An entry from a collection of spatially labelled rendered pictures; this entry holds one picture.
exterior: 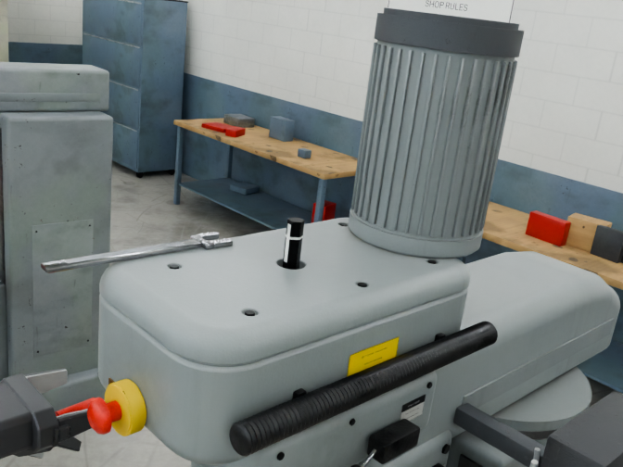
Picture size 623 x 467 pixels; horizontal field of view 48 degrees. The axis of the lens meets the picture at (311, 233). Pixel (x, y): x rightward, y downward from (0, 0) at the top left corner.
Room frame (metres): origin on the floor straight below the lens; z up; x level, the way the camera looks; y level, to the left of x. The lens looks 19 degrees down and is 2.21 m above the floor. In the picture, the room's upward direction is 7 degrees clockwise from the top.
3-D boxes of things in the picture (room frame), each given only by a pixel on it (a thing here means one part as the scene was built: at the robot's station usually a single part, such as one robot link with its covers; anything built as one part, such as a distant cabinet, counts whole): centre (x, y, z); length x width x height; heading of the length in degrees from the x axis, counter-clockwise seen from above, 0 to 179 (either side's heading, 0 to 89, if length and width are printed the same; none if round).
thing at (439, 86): (1.01, -0.15, 2.05); 0.20 x 0.20 x 0.32
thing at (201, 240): (0.80, 0.20, 1.89); 0.24 x 0.04 x 0.01; 134
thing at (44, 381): (0.79, 0.33, 1.70); 0.06 x 0.02 x 0.03; 136
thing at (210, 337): (0.84, 0.01, 1.81); 0.47 x 0.26 x 0.16; 136
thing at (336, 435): (0.86, -0.01, 1.68); 0.34 x 0.24 x 0.10; 136
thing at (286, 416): (0.75, -0.11, 1.79); 0.45 x 0.04 x 0.04; 136
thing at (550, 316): (1.19, -0.33, 1.66); 0.80 x 0.23 x 0.20; 136
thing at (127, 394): (0.67, 0.18, 1.76); 0.06 x 0.02 x 0.06; 46
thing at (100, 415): (0.65, 0.20, 1.76); 0.04 x 0.03 x 0.04; 46
